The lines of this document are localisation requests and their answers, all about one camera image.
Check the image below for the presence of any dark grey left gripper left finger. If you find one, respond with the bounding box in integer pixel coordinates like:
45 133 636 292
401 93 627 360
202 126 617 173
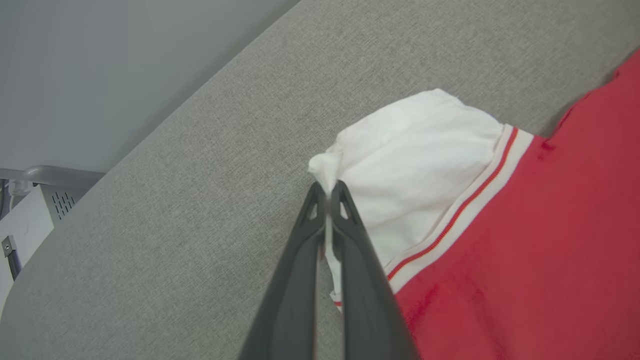
239 181 329 360

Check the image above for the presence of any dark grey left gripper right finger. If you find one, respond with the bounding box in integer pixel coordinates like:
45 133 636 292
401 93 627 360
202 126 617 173
330 180 422 360

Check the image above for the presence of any red garment with white sleeves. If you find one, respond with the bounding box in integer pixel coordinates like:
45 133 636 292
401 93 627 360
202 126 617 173
307 47 640 360

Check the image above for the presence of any grey metal stand leg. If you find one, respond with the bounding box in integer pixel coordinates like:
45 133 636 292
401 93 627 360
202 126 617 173
0 165 106 190

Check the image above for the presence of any white vented cabinet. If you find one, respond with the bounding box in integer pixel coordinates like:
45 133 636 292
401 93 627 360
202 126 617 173
0 182 90 313

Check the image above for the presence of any black cabinet handle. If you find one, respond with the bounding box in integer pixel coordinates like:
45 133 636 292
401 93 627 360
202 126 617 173
1 235 24 281

